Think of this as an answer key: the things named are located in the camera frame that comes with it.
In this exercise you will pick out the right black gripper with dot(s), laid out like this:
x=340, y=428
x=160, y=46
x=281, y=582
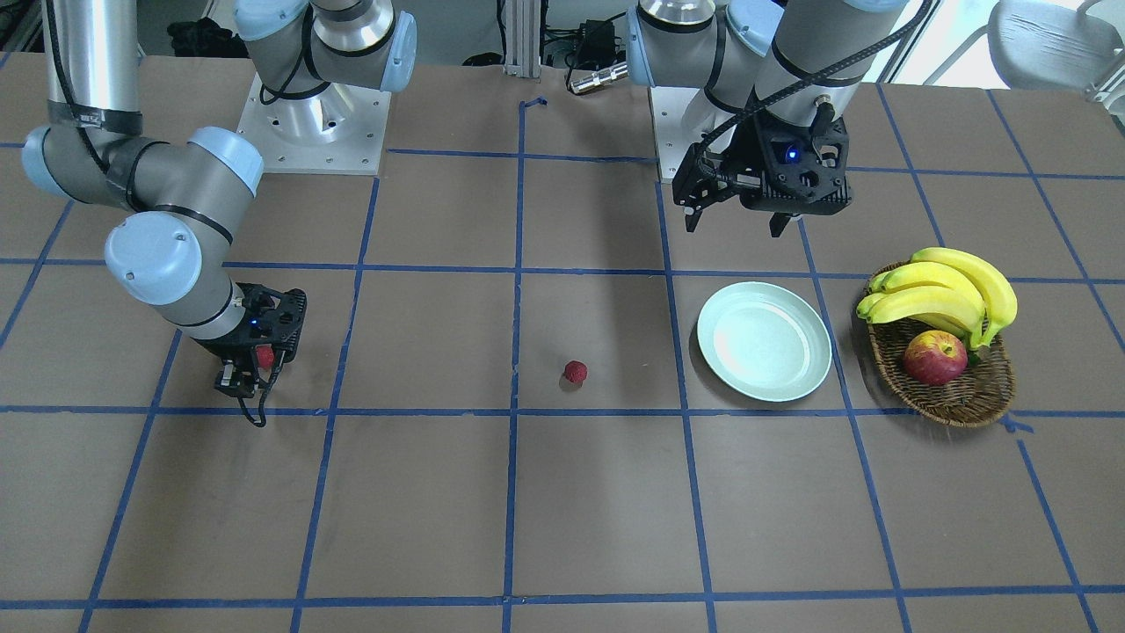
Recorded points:
x=230, y=349

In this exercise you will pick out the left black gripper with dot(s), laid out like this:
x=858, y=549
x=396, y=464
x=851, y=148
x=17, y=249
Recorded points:
x=750, y=147

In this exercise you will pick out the red strawberry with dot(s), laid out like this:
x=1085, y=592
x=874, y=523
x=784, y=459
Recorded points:
x=575, y=372
x=264, y=357

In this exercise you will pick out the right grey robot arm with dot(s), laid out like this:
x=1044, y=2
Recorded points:
x=185, y=204

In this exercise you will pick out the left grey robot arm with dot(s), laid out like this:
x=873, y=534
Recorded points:
x=772, y=82

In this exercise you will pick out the light green plate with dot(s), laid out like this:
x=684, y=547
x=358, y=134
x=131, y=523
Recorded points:
x=764, y=341

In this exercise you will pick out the silver cylindrical connector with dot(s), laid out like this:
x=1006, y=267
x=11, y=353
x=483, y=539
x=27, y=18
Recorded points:
x=598, y=79

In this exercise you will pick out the yellow banana bunch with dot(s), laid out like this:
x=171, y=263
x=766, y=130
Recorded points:
x=951, y=290

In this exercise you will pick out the red apple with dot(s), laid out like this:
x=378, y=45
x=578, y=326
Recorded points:
x=935, y=357

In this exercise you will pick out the brown wicker basket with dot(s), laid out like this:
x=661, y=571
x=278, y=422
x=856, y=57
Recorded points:
x=979, y=396

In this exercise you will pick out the grey chair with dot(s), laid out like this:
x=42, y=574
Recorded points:
x=1037, y=45

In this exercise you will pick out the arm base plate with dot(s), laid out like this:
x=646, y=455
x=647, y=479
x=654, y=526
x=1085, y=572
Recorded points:
x=339, y=132
x=680, y=117

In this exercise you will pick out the aluminium profile post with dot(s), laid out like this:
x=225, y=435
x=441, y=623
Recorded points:
x=522, y=23

